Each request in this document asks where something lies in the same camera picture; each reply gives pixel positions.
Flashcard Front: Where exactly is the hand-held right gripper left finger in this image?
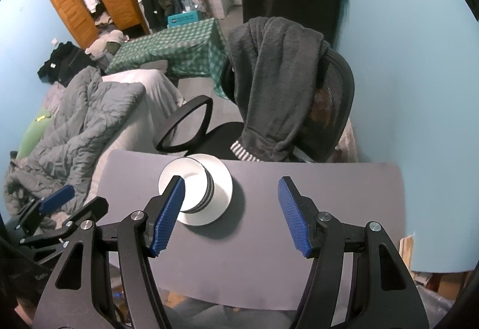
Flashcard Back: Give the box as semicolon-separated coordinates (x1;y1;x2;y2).
34;175;187;329

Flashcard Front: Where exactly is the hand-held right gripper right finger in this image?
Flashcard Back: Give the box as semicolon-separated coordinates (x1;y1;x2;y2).
278;176;430;329

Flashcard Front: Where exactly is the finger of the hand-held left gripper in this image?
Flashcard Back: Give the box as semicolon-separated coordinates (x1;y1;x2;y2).
15;185;76;229
20;195;110;245

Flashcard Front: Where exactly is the white plate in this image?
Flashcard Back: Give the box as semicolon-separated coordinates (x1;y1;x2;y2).
176;153;234;227

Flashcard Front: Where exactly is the grey quilted blanket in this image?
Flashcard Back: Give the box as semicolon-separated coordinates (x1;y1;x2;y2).
3;65;147;219

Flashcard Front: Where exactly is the light wooden board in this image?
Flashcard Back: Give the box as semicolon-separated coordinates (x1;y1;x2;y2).
398;235;415;272

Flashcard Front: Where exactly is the white bedsheet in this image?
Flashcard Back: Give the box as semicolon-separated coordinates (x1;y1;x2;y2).
86;69;187;181

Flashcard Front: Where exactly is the black office chair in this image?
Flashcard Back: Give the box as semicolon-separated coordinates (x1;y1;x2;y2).
154;39;356;164

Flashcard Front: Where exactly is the black backpack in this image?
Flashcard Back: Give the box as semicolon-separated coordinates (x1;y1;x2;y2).
37;40;98;87

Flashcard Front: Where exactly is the dark grey fleece robe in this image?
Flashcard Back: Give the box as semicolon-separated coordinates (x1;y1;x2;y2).
225;16;331;164

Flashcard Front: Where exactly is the pale clothes pile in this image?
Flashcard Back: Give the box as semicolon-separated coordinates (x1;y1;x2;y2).
84;29;130;61

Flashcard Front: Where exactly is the cardboard box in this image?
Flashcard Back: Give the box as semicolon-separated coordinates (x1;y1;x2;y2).
411;268;473;300

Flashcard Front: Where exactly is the green checked tablecloth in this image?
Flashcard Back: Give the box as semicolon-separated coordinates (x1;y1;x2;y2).
105;17;230;100

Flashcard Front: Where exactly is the silver plastic bag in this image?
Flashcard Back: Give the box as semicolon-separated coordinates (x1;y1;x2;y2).
415;284;463;329

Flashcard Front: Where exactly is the blue plastic crate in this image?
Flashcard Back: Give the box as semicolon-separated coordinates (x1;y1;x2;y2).
167;11;205;28

